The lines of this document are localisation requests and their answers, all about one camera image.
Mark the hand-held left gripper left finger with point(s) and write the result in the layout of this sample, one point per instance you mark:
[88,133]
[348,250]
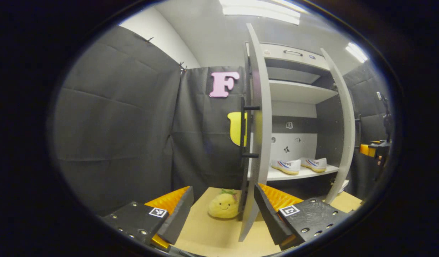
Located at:
[178,221]

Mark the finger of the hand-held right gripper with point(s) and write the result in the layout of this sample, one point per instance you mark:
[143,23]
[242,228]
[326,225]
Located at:
[367,150]

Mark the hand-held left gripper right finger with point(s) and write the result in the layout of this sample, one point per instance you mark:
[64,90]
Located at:
[269,219]

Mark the grey shoe cabinet door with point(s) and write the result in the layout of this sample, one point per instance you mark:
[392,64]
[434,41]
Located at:
[346,125]
[263,125]

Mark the white striped shoe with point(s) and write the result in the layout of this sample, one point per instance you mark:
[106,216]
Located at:
[314,164]
[286,166]

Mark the grey shoe cabinet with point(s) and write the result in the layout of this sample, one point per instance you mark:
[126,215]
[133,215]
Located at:
[294,91]

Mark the grey cabinet drawer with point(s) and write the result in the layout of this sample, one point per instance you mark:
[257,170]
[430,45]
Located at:
[276,53]

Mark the black backdrop cloth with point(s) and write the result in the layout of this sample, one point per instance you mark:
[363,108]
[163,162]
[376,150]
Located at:
[371,107]
[116,125]

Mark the yellow plush toy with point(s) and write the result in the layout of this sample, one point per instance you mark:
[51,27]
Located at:
[223,207]

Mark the small ceiling light panel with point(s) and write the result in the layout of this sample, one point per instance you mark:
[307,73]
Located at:
[357,53]

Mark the large ceiling light panel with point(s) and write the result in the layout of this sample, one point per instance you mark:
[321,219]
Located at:
[260,10]

